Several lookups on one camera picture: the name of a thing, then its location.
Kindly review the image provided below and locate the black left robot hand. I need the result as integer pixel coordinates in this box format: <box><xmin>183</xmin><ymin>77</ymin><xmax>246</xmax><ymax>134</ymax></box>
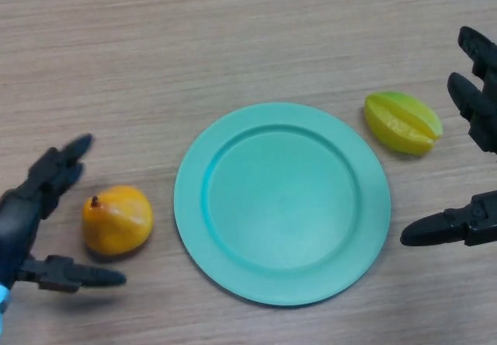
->
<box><xmin>0</xmin><ymin>134</ymin><xmax>127</xmax><ymax>294</ymax></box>

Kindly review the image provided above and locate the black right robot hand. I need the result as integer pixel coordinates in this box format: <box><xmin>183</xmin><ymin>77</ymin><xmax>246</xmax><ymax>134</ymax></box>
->
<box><xmin>400</xmin><ymin>25</ymin><xmax>497</xmax><ymax>248</ymax></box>

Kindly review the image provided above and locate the yellow pear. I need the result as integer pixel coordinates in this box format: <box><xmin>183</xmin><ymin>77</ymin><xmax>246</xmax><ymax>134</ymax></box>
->
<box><xmin>81</xmin><ymin>185</ymin><xmax>155</xmax><ymax>256</ymax></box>

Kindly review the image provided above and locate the green round plate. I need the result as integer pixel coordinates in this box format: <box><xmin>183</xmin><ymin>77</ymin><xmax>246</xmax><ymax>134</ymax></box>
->
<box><xmin>174</xmin><ymin>102</ymin><xmax>391</xmax><ymax>307</ymax></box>

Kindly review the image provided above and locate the yellow-green starfruit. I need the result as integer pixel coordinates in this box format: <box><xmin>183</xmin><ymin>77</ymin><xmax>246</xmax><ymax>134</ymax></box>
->
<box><xmin>363</xmin><ymin>91</ymin><xmax>444</xmax><ymax>157</ymax></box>

